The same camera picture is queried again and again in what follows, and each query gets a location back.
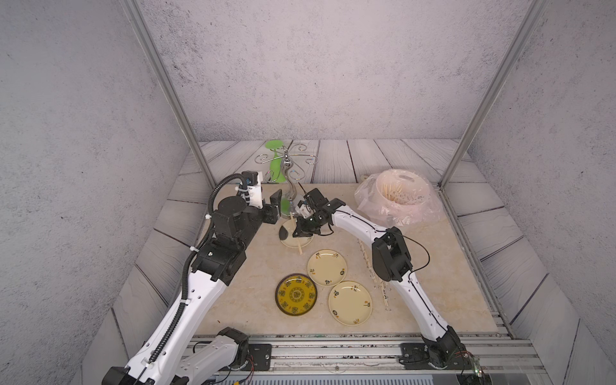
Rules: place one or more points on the left aluminium frame post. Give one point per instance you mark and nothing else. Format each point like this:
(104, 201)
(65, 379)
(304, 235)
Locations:
(148, 45)

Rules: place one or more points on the right aluminium frame post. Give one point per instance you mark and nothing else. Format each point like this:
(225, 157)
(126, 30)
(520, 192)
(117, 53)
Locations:
(528, 25)

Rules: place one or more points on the wrapped chopsticks on table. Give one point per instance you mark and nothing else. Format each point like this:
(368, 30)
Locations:
(385, 295)
(368, 262)

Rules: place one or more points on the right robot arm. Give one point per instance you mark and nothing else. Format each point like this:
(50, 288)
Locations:
(392, 262)

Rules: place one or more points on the green plastic spoon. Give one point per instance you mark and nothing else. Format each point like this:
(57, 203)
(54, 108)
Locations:
(275, 173)

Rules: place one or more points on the cream plate with black spot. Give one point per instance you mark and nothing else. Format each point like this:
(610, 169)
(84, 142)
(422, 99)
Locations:
(285, 235)

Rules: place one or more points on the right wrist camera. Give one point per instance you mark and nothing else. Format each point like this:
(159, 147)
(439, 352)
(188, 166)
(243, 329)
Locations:
(304, 210)

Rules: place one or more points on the aluminium frame post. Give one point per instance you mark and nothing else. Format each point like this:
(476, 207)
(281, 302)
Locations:
(528, 25)
(148, 45)

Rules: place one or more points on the cream floral plate front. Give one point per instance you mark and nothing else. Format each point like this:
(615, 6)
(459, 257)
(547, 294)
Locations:
(350, 303)

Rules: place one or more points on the cream floral plate middle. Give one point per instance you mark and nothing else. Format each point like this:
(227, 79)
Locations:
(327, 268)

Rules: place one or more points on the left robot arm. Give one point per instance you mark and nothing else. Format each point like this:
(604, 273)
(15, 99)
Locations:
(161, 360)

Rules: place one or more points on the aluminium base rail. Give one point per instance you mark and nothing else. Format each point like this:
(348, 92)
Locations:
(380, 355)

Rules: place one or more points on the disposable chopsticks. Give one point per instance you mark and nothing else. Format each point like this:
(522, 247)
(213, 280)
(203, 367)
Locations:
(300, 250)

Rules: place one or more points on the white bucket with pink bag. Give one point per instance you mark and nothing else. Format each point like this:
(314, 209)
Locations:
(399, 198)

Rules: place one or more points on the cream floral plate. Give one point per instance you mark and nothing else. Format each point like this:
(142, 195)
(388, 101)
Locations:
(350, 303)
(327, 268)

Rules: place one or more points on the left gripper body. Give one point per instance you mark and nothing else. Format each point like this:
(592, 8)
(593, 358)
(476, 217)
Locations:
(269, 214)

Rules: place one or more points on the yellow patterned plate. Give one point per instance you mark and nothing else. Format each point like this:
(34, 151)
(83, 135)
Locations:
(296, 295)

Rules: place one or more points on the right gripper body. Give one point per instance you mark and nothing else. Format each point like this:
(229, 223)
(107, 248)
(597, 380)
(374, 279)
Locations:
(310, 224)

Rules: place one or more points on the silver metal hook stand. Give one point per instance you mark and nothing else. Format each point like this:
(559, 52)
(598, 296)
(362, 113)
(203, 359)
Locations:
(292, 170)

